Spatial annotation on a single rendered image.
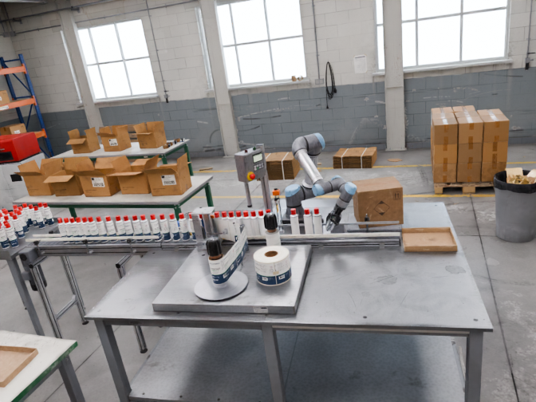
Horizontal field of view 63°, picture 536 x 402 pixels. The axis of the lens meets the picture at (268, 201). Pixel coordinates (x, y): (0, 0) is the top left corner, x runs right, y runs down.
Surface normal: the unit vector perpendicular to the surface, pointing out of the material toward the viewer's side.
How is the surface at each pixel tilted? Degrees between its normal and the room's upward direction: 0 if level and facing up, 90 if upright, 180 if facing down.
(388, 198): 90
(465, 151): 90
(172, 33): 90
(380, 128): 90
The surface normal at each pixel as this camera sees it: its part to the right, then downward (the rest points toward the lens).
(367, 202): -0.03, 0.36
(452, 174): -0.26, 0.37
